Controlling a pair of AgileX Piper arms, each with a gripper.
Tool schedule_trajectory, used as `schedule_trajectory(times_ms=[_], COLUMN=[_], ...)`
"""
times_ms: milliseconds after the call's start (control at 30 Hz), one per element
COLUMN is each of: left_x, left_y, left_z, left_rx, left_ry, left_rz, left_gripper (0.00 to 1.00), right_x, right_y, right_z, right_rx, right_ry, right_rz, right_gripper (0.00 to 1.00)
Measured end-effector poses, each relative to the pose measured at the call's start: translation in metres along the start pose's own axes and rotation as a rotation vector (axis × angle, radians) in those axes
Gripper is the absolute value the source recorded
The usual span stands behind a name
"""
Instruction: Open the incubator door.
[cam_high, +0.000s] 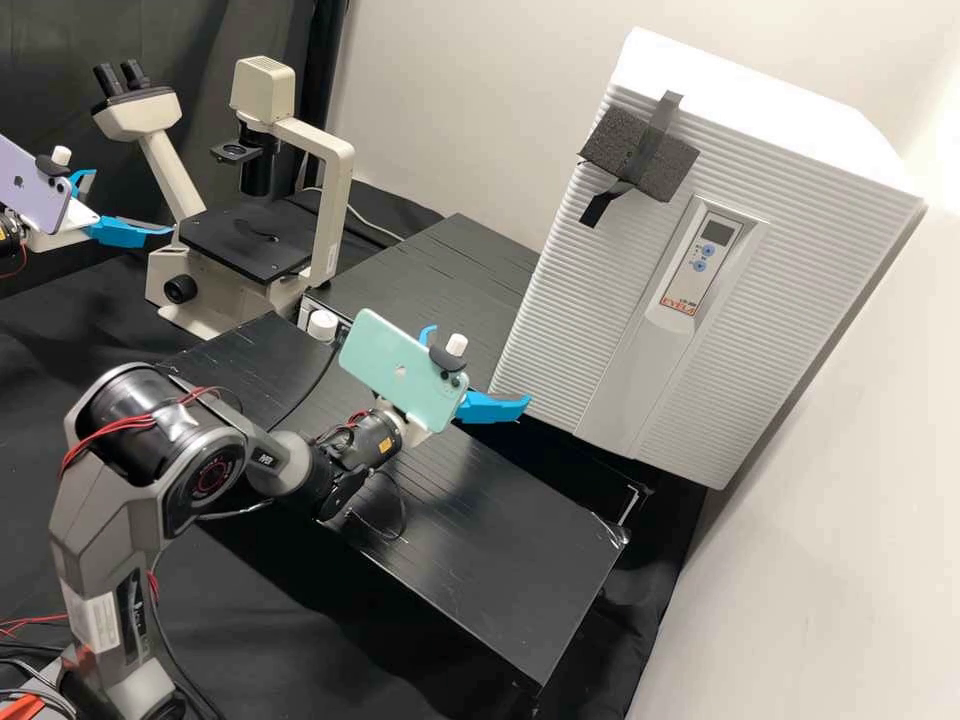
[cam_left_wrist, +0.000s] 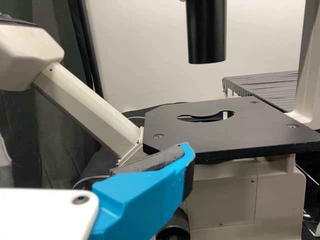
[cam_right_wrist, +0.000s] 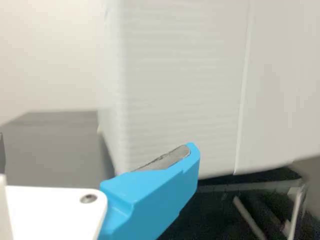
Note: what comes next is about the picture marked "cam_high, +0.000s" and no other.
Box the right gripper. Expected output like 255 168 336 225
378 323 534 438

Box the cream microscope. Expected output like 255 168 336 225
91 58 358 339

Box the grey cable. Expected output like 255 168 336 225
348 206 406 245

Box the white incubator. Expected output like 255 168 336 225
608 26 933 226

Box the red wire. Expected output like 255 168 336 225
0 613 73 640

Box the incubator door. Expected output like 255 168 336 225
491 74 925 493

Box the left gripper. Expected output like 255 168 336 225
35 167 177 253

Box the wrist camera phone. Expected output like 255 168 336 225
337 308 472 436
0 133 76 234

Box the black platform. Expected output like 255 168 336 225
153 311 654 695

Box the right wrist camera phone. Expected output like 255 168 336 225
337 308 472 436

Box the left wrist camera phone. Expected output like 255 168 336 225
0 133 76 234

